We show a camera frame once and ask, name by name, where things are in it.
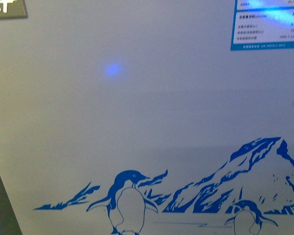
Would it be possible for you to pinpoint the grey brand logo plate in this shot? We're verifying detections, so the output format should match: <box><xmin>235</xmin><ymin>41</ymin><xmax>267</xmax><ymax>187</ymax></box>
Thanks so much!
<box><xmin>0</xmin><ymin>0</ymin><xmax>28</xmax><ymax>20</ymax></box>

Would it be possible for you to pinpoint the white chest freezer penguin print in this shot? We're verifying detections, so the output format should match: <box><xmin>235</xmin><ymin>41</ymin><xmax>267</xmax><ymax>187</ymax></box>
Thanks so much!
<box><xmin>0</xmin><ymin>0</ymin><xmax>294</xmax><ymax>235</ymax></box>

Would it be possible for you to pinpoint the blue energy label sticker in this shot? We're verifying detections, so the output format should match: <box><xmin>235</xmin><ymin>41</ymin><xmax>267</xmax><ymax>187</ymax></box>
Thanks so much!
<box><xmin>231</xmin><ymin>0</ymin><xmax>294</xmax><ymax>51</ymax></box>

